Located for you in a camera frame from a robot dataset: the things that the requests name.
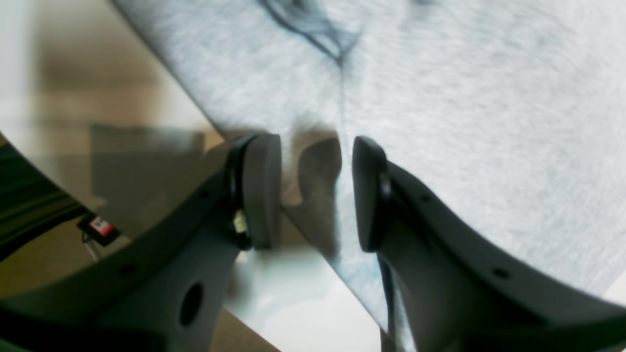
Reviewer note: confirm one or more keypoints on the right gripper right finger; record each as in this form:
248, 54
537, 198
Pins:
462, 293

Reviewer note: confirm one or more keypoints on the black red-labelled device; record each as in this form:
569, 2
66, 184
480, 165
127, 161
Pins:
96, 229

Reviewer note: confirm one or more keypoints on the grey T-shirt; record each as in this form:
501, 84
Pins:
511, 111

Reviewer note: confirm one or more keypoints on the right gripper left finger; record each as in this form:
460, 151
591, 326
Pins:
163, 292

